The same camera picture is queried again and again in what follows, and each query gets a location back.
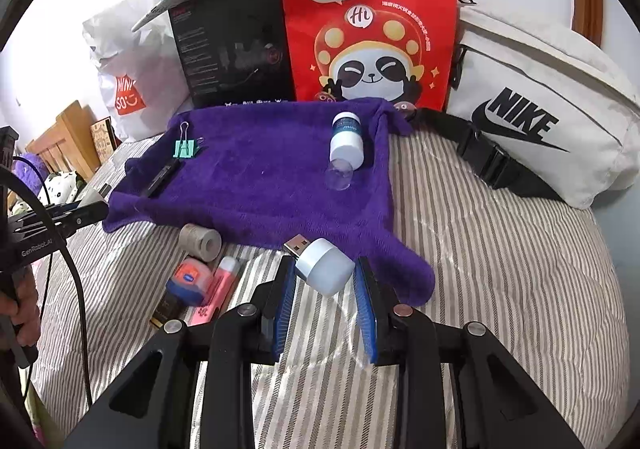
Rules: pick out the white waist bag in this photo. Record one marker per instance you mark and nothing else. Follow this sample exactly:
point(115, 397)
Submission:
point(550, 79)

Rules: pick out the red paper bag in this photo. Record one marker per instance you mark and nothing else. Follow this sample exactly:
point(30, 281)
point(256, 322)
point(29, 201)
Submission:
point(350, 29)

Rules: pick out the black cardboard box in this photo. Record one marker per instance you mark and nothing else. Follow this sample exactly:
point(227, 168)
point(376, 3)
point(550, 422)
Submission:
point(225, 39)

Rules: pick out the white plug-in night light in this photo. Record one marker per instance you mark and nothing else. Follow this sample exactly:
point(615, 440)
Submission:
point(325, 269)

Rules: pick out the brown wooden door frame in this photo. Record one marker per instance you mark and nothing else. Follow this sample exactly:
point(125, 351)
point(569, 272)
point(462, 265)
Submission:
point(587, 4)

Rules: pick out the wooden headboard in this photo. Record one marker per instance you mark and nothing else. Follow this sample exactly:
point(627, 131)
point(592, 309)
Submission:
point(65, 134)

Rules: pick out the green binder clip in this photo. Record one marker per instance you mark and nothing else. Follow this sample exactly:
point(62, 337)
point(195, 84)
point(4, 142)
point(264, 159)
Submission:
point(184, 150)

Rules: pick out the white plastic bag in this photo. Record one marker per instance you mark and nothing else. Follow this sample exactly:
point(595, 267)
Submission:
point(140, 64)

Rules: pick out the black stick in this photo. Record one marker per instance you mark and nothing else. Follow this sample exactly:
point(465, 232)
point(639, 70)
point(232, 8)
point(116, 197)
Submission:
point(162, 176)

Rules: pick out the framed picture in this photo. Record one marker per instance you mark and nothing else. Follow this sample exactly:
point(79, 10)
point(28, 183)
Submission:
point(102, 141)

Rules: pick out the white tape roll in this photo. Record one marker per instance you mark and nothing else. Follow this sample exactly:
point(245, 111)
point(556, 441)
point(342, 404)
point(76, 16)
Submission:
point(195, 239)

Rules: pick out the clear plastic cap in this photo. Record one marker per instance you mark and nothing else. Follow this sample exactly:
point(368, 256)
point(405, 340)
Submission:
point(339, 176)

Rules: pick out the black gold tube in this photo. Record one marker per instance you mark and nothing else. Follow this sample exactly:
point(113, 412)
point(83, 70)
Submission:
point(167, 311)

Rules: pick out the purple towel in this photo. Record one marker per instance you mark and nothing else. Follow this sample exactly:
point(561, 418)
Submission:
point(260, 179)

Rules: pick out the purple fuzzy cloth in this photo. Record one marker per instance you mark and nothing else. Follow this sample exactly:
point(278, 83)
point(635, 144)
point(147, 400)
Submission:
point(30, 176)

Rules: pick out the person's left hand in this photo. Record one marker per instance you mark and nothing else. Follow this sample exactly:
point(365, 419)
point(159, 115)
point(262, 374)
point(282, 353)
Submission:
point(25, 309)

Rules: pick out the white bottle blue label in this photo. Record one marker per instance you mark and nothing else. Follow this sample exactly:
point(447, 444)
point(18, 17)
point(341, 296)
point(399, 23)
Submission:
point(345, 144)

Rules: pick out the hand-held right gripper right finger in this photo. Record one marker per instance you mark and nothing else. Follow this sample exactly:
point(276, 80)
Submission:
point(367, 324)

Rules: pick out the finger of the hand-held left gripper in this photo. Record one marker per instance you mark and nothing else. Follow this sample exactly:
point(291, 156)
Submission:
point(65, 207)
point(85, 219)

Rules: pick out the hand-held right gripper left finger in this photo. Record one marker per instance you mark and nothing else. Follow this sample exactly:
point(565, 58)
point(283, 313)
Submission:
point(282, 309)

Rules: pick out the blue balm tin orange label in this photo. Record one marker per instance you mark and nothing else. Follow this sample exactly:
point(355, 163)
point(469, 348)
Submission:
point(187, 279)

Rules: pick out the striped quilt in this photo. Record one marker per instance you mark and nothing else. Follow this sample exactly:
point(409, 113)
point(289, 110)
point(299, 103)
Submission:
point(500, 279)

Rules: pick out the pink correction pen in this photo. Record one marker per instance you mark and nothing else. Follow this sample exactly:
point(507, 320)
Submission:
point(220, 284)

